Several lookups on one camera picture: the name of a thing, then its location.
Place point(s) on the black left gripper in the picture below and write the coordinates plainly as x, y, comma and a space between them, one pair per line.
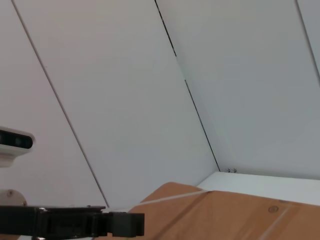
50, 221

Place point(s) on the brown cardboard box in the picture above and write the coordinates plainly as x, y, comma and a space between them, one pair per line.
225, 217

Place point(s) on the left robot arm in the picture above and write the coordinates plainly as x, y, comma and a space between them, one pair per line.
11, 198

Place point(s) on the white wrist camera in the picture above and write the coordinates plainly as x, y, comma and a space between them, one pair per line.
13, 146

